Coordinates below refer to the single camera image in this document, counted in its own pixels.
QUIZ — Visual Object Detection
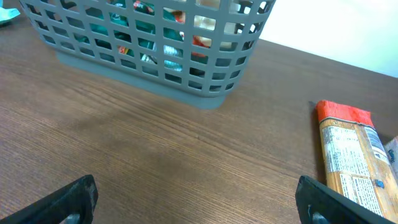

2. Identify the green snack bag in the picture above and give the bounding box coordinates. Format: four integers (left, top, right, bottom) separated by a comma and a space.
71, 0, 212, 74

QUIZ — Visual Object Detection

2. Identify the orange cracker package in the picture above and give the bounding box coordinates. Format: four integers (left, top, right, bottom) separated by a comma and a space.
316, 100, 397, 222

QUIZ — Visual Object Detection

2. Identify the grey plastic basket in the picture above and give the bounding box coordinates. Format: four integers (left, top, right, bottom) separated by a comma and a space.
21, 0, 275, 109

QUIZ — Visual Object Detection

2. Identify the teal small snack packet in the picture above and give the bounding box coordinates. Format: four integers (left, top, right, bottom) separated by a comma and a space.
0, 0, 21, 25

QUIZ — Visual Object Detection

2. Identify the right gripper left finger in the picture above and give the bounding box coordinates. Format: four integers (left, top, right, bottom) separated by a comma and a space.
1, 174, 98, 224

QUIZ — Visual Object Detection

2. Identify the beige paper pouch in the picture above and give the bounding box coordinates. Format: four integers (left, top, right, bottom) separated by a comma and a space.
193, 0, 236, 49

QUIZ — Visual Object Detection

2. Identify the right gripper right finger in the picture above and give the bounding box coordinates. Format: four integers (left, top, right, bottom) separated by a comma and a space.
295, 175, 393, 224

